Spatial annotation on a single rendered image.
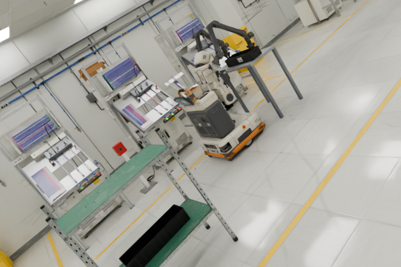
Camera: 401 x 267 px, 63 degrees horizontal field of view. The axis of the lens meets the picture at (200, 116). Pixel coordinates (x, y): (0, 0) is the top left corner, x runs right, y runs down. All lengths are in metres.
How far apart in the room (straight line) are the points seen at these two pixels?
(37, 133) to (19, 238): 2.27
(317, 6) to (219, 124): 4.83
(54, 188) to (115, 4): 3.97
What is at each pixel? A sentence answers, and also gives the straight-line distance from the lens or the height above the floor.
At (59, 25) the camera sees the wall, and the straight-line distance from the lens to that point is 6.63.
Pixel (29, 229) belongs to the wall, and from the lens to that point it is 6.42.
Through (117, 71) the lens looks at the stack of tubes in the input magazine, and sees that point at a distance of 5.03.
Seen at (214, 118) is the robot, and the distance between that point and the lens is 3.73.
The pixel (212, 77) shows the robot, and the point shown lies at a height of 0.90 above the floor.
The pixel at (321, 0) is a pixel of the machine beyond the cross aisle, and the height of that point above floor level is 0.45.
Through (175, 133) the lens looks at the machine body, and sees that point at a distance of 5.11.
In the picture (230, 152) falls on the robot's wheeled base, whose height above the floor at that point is 0.11.
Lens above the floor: 1.57
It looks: 14 degrees down
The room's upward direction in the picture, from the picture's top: 34 degrees counter-clockwise
